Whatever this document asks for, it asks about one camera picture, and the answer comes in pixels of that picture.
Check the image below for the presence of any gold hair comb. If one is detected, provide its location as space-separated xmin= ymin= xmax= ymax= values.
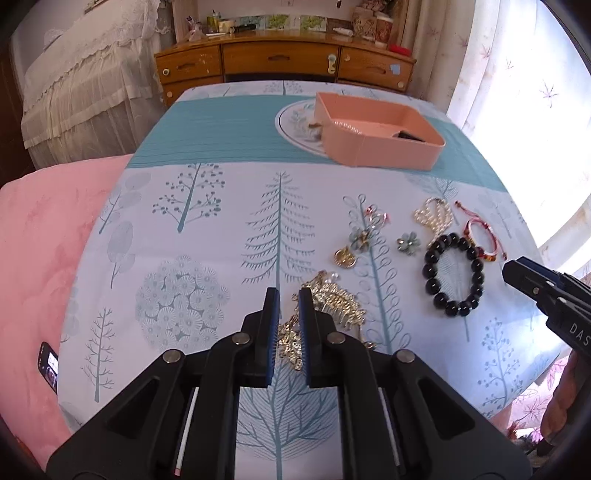
xmin=303 ymin=270 xmax=376 ymax=350

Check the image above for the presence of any gold chain necklace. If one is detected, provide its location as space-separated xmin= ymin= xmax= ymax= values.
xmin=276 ymin=292 xmax=309 ymax=372

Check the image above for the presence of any red string bracelet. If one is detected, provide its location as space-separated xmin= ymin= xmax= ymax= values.
xmin=454 ymin=200 xmax=509 ymax=264

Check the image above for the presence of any black bead bracelet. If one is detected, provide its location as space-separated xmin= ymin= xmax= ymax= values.
xmin=423 ymin=232 xmax=486 ymax=318

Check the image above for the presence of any blue flower gold earring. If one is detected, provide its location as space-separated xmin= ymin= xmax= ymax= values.
xmin=349 ymin=227 xmax=376 ymax=252

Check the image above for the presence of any white pearl bracelet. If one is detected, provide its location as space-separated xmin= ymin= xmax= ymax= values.
xmin=413 ymin=197 xmax=455 ymax=245

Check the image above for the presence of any pink jewelry box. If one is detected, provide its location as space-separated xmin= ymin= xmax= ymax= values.
xmin=314 ymin=92 xmax=446 ymax=171

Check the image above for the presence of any right hand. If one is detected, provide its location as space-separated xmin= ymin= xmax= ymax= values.
xmin=541 ymin=351 xmax=579 ymax=445

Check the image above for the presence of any gold round pendant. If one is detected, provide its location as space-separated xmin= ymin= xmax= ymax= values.
xmin=334 ymin=246 xmax=356 ymax=269

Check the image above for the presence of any tree-print bed sheet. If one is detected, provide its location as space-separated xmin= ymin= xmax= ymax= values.
xmin=57 ymin=80 xmax=569 ymax=464

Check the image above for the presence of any floral curtain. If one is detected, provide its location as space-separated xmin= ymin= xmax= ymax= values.
xmin=402 ymin=1 xmax=590 ymax=276

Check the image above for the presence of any black smartphone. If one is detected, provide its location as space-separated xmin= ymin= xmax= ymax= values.
xmin=37 ymin=341 xmax=58 ymax=393

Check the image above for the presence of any pink blanket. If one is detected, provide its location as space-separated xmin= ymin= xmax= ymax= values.
xmin=1 ymin=155 xmax=130 ymax=467

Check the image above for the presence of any red small box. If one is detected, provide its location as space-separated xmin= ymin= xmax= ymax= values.
xmin=389 ymin=44 xmax=412 ymax=57

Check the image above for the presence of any wooden dresser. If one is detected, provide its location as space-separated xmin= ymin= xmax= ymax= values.
xmin=154 ymin=30 xmax=416 ymax=106

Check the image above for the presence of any white lace cover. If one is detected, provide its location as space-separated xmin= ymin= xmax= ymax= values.
xmin=21 ymin=1 xmax=173 ymax=168

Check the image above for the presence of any floral tin can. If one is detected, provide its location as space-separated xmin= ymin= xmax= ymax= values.
xmin=375 ymin=12 xmax=394 ymax=48

